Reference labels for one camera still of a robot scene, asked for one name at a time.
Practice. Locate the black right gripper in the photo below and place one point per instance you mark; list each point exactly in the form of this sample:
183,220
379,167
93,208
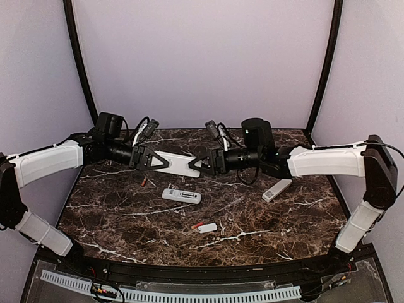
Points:
217,162

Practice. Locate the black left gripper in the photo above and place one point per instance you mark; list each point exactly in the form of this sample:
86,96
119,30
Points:
139,158

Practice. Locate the white remote with green buttons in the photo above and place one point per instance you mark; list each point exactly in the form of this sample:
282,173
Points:
178,165

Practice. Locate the clear handle screwdriver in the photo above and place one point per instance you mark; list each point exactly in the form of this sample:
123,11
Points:
238,200

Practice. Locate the white remote with compartment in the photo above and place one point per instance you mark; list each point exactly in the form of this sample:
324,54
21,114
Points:
181,196

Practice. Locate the white battery cover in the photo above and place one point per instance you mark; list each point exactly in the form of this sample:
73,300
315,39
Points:
211,227

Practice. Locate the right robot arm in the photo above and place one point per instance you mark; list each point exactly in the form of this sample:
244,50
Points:
369,159

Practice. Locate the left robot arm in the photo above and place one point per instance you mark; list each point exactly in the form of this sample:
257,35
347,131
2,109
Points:
78,150

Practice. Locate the slim white remote control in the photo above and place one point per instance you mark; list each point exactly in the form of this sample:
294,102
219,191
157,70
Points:
276,189

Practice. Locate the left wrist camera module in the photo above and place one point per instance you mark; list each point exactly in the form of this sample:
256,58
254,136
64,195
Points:
144,131

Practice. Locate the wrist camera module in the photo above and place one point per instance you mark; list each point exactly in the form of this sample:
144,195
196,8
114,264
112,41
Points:
144,131
218,134

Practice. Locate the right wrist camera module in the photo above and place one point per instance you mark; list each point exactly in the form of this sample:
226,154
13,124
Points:
218,134

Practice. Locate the black front rail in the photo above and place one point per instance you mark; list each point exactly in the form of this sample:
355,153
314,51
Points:
298,272

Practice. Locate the white slotted cable duct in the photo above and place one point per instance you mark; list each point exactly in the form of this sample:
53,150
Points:
170,292

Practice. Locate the black right frame post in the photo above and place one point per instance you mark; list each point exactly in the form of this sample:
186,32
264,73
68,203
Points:
327,64

